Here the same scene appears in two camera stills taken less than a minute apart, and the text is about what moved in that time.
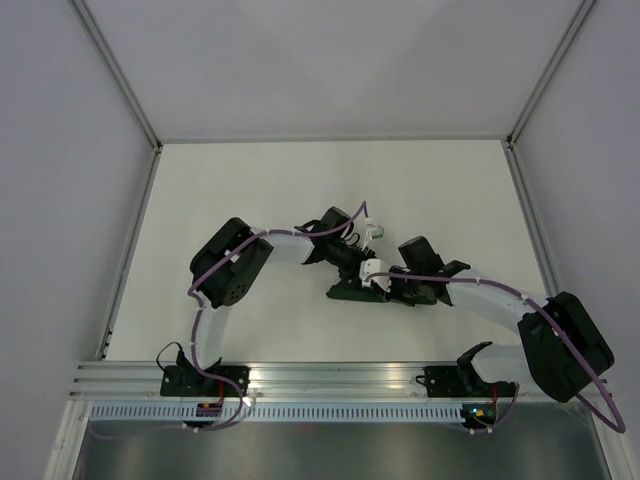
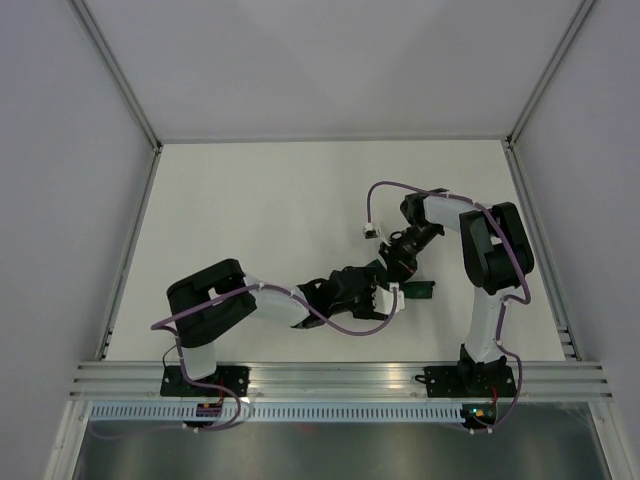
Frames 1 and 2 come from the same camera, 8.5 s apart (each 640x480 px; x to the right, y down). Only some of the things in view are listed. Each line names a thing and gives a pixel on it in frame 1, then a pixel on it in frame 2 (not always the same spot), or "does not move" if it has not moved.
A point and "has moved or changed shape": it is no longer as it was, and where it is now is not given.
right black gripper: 394,295 → 399,267
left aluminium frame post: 79,7 does not move
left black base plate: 184,381 does not move
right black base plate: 452,381 does not move
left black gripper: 352,272 → 368,312
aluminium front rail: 114,381 does not move
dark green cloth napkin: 353,291 has moved or changed shape
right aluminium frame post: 581,12 does not move
